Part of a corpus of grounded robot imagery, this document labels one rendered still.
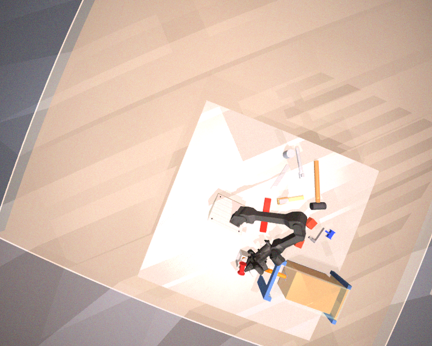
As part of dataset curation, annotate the orange-red box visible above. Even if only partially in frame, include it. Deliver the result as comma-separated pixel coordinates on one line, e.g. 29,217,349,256
294,240,305,248
306,217,318,230

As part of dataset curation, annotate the grey crank handle with blue knob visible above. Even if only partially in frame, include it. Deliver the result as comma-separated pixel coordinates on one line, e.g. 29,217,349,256
308,228,335,244

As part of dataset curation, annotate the black mallet with wooden handle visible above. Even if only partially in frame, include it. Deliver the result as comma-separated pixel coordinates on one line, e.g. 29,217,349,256
310,160,326,210

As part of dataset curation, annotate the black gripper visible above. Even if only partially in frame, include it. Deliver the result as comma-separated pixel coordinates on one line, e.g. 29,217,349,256
244,249,267,275

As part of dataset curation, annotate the dark grey cylinder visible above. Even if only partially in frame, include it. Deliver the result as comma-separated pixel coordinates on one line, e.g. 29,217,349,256
282,149,295,159

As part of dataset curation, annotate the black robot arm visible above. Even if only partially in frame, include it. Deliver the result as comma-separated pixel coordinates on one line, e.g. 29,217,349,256
229,206,307,266

